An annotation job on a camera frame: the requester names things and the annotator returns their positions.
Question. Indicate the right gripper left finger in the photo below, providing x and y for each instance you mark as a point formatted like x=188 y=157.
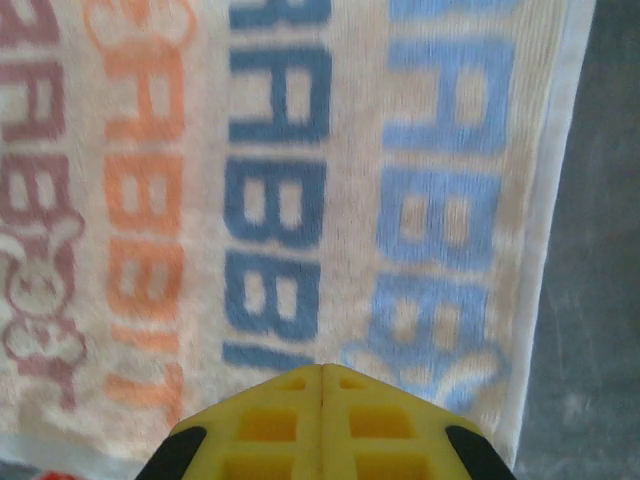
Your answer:
x=270 y=430

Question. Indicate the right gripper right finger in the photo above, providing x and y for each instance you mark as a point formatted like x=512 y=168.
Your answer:
x=380 y=430

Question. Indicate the white towel with coloured letters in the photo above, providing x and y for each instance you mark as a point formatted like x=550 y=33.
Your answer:
x=280 y=200

